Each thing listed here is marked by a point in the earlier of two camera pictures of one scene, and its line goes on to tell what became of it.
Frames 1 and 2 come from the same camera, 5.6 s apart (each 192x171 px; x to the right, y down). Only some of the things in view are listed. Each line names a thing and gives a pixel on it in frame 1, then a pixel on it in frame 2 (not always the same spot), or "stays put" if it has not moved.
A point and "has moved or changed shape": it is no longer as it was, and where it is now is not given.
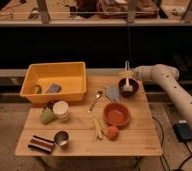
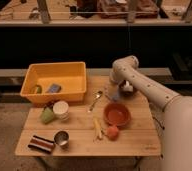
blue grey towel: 113,92 has moved or changed shape
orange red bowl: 118,114 stays put
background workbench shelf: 94,12 stays put
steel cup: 61,139 stays put
